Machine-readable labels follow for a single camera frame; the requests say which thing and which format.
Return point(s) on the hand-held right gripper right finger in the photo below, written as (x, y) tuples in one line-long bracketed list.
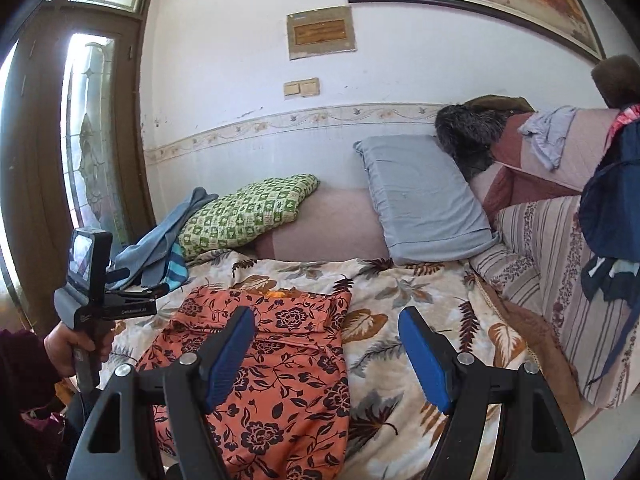
[(422, 355)]

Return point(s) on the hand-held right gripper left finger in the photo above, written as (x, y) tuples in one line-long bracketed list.
[(235, 345)]

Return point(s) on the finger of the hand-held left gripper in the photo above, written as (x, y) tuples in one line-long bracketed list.
[(119, 275), (145, 292)]

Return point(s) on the orange floral garment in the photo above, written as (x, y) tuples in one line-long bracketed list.
[(300, 360)]

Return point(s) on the person's left forearm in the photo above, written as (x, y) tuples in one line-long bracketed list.
[(22, 365)]

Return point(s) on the person's left hand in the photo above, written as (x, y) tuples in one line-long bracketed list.
[(62, 347)]

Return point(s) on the teal striped cloth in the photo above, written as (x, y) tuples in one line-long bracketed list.
[(176, 270)]

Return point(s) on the blue-grey cloth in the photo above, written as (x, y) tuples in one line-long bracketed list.
[(160, 240)]

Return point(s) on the leaf print fleece blanket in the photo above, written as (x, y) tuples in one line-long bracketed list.
[(400, 280)]

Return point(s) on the green patterned pillow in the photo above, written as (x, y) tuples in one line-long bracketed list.
[(240, 215)]

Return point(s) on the wooden stained glass door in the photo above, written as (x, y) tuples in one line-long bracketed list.
[(40, 160)]

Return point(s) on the light blue pillow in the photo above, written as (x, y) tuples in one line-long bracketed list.
[(425, 200)]

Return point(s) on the pink quilted cushion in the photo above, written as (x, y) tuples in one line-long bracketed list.
[(335, 225)]

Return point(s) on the black furry cloth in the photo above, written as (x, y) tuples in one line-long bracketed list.
[(465, 135)]

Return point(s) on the navy blue garment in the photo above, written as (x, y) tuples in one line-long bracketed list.
[(610, 200)]

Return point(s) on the pink quilted sofa cover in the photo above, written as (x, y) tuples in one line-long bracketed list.
[(575, 160)]

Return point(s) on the pale blue shirt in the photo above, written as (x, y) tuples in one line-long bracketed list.
[(550, 130)]

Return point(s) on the olive brown garment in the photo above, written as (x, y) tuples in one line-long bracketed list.
[(500, 104)]

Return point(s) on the pink patterned cloth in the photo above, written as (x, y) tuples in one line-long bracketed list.
[(627, 115)]

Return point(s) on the brown fuzzy object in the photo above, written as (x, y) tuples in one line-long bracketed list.
[(617, 80)]

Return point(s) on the beige light switch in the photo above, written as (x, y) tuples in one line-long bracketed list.
[(292, 89), (310, 86)]

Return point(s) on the framed wall plaque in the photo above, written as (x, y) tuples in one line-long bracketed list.
[(320, 32)]

